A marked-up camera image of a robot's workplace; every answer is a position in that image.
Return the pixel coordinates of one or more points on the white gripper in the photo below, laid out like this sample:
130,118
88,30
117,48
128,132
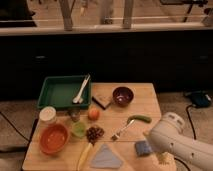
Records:
163,158

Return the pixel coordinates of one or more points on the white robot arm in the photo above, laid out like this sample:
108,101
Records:
166,136

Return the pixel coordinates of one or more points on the grey triangular cloth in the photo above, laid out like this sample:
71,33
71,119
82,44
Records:
106,159

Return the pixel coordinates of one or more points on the orange bowl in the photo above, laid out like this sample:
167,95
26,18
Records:
53,138

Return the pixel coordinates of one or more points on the brown wooden block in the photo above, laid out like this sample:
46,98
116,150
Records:
102,100

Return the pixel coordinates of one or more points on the yellow banana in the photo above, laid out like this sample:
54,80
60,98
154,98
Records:
83,156

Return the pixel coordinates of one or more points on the green cucumber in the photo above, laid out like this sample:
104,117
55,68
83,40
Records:
143,118

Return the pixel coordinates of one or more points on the orange fruit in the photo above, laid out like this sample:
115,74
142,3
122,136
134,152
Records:
93,114

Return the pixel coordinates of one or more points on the white lidded jar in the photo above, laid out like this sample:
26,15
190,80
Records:
48,115

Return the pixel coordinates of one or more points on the bunch of dark grapes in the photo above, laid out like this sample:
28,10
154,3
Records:
94,133

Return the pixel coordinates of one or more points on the dark blue floor device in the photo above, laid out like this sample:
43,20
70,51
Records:
199,99

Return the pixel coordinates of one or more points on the purple bowl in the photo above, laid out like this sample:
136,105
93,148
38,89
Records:
122,96

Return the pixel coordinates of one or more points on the small green cup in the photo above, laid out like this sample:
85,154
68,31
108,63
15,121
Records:
78,129

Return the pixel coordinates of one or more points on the white plastic spoon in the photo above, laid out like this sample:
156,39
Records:
78,97

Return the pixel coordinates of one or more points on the green plastic tray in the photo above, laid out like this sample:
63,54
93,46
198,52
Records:
59,91

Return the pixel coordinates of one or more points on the blue sponge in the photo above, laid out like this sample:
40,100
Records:
143,148

